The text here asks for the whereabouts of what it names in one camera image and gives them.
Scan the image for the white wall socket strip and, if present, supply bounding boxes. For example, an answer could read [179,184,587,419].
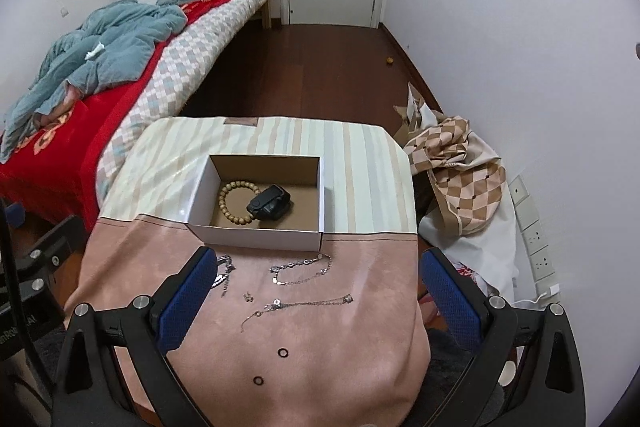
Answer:
[509,176,560,309]

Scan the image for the teal blue quilt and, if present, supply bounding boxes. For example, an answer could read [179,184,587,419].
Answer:
[1,0,198,162]

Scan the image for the torn cardboard pieces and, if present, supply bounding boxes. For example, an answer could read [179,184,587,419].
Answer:
[394,83,438,146]

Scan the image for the white charger with cable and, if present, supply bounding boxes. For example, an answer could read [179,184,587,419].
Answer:
[513,284,560,306]

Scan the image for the wooden bead bracelet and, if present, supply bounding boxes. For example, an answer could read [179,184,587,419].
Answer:
[217,178,263,227]

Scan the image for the white cardboard box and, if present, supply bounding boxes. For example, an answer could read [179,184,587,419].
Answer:
[184,155,326,253]

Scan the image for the black smart band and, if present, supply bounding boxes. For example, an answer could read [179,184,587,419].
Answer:
[246,184,291,221]

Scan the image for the brown checkered cloth bag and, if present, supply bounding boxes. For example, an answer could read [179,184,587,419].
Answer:
[404,114,506,236]

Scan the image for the dark fuzzy trousers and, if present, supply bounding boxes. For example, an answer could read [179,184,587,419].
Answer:
[401,329,472,426]

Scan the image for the white plastic bag red logo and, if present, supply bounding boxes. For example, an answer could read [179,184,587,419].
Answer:
[451,260,491,297]

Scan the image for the foot in red flip-flop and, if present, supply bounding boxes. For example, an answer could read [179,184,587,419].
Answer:
[419,294,438,323]

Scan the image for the red bed blanket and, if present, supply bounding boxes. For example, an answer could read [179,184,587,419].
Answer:
[0,0,249,233]

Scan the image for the pink striped table cloth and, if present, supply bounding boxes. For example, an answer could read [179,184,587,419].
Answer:
[65,117,431,426]

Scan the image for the checkered bed sheet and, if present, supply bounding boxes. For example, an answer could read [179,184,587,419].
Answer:
[96,0,268,205]

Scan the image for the thin silver necklace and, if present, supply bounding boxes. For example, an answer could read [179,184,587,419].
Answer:
[240,293,355,334]

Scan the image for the silver link bracelet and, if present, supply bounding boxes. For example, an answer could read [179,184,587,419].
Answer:
[268,252,333,287]

